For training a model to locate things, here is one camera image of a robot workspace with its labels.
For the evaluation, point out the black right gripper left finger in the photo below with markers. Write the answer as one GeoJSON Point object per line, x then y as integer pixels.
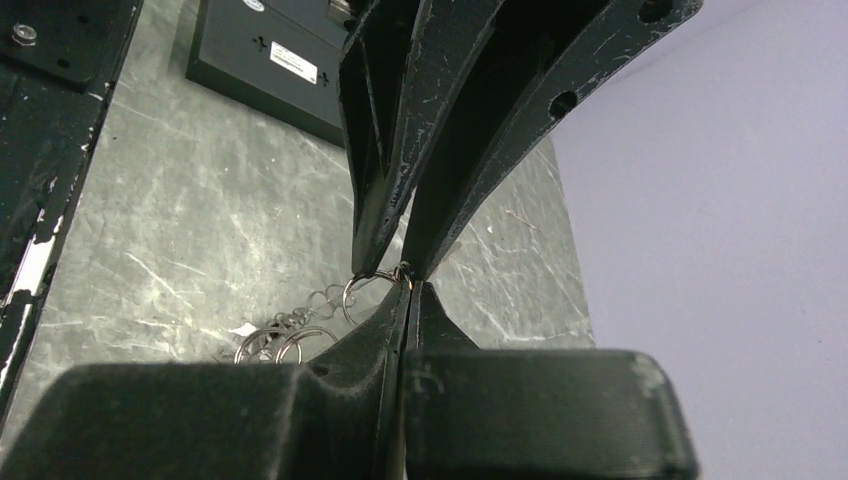
{"type": "Point", "coordinates": [335, 417]}

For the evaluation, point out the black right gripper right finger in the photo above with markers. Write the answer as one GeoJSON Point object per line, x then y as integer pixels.
{"type": "Point", "coordinates": [475, 413]}

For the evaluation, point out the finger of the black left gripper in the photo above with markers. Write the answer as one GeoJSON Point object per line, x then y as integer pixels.
{"type": "Point", "coordinates": [403, 67]}
{"type": "Point", "coordinates": [543, 59]}

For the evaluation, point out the metal key organizer plate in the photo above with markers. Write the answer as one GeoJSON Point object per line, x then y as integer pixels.
{"type": "Point", "coordinates": [285, 332]}

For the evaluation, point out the black flat box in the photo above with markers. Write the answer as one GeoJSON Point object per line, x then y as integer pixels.
{"type": "Point", "coordinates": [280, 58]}

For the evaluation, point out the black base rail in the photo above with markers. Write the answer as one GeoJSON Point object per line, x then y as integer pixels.
{"type": "Point", "coordinates": [60, 65]}

